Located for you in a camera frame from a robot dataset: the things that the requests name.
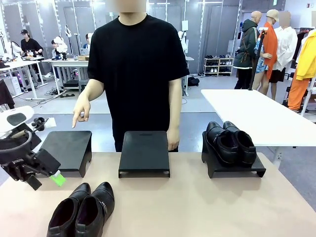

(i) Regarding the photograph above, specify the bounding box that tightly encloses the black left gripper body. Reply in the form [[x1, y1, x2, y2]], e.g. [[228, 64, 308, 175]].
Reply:
[[0, 153, 38, 183]]

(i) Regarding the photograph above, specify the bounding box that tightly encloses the black smooth shoe with zipper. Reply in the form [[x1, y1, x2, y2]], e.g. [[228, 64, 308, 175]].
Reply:
[[205, 121, 239, 166]]

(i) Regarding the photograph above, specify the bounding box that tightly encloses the black smooth leather shoe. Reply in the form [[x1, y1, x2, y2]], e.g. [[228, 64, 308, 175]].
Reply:
[[223, 120, 258, 166]]

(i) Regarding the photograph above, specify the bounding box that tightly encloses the person's right forearm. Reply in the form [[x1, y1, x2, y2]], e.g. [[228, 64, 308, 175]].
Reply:
[[78, 79, 106, 102]]

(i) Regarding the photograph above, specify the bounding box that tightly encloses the person's left forearm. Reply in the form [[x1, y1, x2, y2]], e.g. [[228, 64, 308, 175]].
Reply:
[[168, 76, 183, 131]]

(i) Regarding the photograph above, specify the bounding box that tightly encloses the black metal shoe stand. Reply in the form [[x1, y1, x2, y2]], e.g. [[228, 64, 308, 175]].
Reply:
[[118, 130, 171, 179], [39, 130, 93, 178], [201, 130, 267, 179]]

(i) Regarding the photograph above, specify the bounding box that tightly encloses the seated person in white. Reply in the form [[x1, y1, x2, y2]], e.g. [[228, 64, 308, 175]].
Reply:
[[50, 36, 69, 61]]

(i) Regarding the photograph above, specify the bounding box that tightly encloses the person with black cap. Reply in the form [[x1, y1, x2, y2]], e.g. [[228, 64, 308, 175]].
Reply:
[[20, 29, 44, 59]]

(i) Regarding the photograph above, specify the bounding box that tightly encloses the person in black T-shirt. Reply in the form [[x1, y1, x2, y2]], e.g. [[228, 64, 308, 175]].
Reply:
[[87, 0, 191, 153]]

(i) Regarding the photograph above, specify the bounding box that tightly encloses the person in white shirt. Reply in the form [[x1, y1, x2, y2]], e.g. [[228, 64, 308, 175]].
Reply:
[[268, 11, 299, 83]]

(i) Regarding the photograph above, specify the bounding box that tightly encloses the person's right hand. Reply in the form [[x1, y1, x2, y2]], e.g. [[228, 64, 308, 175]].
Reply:
[[72, 97, 92, 129]]

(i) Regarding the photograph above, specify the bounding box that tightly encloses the person's left hand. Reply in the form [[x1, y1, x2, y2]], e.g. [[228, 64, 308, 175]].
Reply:
[[166, 127, 181, 152]]

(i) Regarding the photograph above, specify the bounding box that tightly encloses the black textured leather shoe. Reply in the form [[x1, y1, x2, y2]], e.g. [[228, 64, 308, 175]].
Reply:
[[46, 182, 92, 237]]

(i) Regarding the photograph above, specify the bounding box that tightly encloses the black textured shoe with buckle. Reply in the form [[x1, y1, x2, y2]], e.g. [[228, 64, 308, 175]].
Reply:
[[75, 181, 116, 237]]

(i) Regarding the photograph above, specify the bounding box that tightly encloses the dark brown cloth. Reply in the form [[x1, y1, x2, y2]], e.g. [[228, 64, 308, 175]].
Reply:
[[0, 79, 16, 110]]

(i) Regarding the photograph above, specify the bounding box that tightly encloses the white desk with metal legs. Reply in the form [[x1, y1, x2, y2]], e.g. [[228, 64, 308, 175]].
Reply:
[[0, 58, 49, 100]]

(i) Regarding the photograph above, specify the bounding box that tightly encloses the white workbench with cardboard box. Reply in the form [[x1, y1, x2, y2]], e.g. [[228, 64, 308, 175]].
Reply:
[[48, 55, 90, 96]]

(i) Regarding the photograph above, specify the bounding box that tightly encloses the white shoe rack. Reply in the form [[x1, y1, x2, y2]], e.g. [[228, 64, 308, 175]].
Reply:
[[203, 56, 234, 77]]

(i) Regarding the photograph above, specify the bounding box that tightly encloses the large white table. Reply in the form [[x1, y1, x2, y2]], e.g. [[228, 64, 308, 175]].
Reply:
[[200, 88, 316, 171]]

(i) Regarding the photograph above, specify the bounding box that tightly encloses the mannequin in dark green jacket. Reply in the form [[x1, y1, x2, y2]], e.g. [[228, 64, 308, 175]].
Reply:
[[233, 10, 263, 90]]

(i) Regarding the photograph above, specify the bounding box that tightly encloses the mannequin in orange top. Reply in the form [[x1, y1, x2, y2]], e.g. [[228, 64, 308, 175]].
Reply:
[[251, 9, 280, 101]]

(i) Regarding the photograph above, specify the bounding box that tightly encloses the yellow hoodie with orange trousers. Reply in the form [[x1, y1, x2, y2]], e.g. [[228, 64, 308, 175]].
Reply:
[[287, 29, 316, 112]]

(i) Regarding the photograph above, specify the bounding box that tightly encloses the grey looped robot cable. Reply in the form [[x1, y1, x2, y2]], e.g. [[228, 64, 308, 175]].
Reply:
[[0, 129, 34, 152]]

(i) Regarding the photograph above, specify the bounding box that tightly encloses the black knobbed clamp mount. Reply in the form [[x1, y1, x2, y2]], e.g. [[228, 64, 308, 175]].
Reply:
[[31, 117, 49, 132]]

